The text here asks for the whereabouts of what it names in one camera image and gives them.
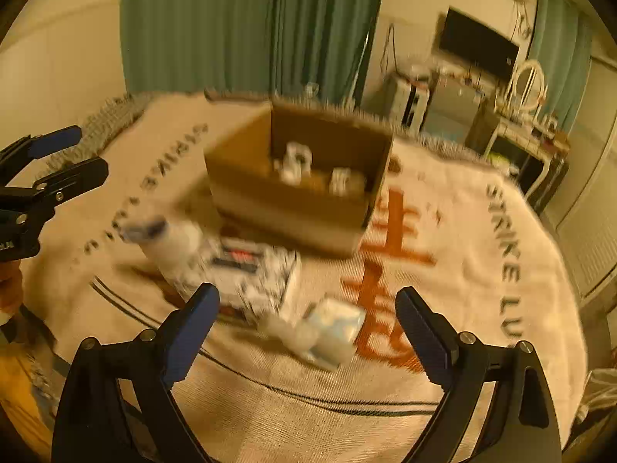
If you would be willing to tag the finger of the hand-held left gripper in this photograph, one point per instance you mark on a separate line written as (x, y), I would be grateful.
(72, 178)
(55, 141)

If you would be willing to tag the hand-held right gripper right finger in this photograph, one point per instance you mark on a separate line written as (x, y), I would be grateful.
(419, 328)

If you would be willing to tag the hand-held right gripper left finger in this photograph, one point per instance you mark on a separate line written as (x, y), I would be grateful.
(193, 328)

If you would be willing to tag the white soft item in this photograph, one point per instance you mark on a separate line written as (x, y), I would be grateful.
(340, 181)
(294, 164)

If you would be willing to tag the person's left hand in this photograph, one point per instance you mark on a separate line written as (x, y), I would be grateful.
(8, 289)

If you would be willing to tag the grey knitted blanket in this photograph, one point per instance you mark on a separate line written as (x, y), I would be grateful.
(106, 125)

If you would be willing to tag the black and white printed packet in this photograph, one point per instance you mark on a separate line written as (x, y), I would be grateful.
(255, 279)

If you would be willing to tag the light blue tissue packet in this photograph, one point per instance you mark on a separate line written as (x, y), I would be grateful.
(332, 333)

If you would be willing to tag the printed cream blanket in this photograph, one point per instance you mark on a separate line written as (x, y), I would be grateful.
(289, 424)

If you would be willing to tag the brown cardboard box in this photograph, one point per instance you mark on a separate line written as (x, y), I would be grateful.
(289, 212)

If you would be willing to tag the white vanity table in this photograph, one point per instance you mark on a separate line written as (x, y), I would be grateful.
(511, 130)

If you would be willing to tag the grey cabinet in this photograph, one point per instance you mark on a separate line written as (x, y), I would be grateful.
(453, 111)

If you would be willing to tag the white appliance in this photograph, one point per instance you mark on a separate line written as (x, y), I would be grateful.
(405, 101)

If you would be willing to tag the white wardrobe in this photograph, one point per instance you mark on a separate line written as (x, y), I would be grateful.
(593, 178)

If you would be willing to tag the white oval vanity mirror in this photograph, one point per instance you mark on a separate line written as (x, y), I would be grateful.
(540, 82)

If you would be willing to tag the pale green curtain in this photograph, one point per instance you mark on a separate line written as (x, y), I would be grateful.
(561, 48)

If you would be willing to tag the black wall television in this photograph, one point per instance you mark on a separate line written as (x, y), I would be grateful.
(477, 43)

